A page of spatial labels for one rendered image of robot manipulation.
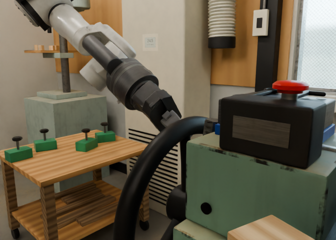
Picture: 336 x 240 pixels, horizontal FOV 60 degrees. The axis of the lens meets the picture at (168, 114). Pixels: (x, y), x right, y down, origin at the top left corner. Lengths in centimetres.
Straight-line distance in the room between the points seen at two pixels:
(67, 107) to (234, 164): 205
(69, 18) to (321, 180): 64
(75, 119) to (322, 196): 216
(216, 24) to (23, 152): 120
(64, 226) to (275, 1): 156
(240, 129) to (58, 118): 204
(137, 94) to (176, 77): 115
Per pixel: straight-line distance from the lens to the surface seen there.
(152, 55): 181
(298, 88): 27
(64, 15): 77
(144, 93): 54
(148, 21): 184
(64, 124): 229
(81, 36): 71
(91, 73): 64
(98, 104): 244
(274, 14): 165
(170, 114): 54
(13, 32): 320
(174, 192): 47
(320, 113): 26
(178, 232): 32
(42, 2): 80
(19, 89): 321
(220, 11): 168
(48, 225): 146
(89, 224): 167
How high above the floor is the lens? 105
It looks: 12 degrees down
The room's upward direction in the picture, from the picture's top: straight up
